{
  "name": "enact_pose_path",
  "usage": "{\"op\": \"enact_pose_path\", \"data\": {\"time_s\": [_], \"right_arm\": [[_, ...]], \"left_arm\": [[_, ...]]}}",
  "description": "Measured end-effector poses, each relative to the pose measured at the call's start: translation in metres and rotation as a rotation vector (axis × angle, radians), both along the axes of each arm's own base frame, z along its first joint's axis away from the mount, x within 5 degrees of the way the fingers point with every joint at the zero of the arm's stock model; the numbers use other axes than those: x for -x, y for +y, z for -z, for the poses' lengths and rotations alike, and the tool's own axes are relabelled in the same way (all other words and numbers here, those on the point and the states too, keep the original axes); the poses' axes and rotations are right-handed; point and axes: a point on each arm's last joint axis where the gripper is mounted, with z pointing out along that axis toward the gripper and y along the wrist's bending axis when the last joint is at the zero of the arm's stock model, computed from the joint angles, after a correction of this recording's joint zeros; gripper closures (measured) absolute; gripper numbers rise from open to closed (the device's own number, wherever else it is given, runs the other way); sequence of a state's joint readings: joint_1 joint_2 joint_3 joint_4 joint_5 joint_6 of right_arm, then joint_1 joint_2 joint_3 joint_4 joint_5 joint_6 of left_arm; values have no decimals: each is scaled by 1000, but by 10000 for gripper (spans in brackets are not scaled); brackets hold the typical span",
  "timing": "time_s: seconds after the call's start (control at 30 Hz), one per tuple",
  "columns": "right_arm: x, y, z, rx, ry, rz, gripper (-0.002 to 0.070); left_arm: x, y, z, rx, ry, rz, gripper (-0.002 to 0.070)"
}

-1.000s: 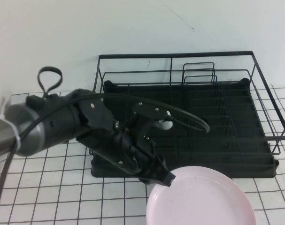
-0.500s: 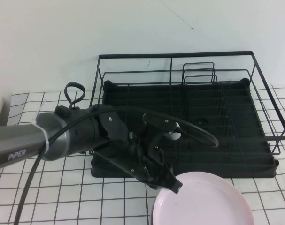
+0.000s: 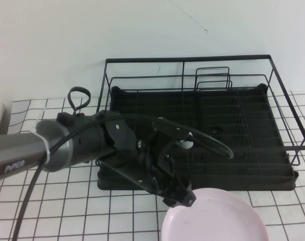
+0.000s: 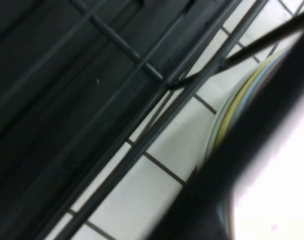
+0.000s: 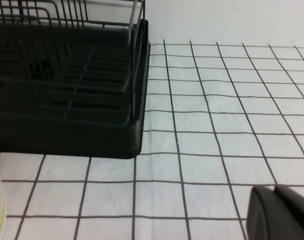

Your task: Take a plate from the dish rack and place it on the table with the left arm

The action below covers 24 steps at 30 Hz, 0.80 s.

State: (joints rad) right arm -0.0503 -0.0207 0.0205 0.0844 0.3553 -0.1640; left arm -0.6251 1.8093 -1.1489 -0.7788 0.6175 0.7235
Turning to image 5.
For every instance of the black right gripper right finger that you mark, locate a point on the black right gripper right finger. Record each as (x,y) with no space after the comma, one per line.
(297,217)

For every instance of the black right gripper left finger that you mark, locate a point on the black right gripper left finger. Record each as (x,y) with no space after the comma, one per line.
(260,215)

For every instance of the yellow round plate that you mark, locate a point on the yellow round plate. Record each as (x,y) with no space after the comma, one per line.
(4,225)

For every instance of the white grid pattern tablecloth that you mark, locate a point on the white grid pattern tablecloth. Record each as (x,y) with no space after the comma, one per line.
(217,125)

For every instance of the black plastic drip tray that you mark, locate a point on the black plastic drip tray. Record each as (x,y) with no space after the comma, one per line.
(66,142)

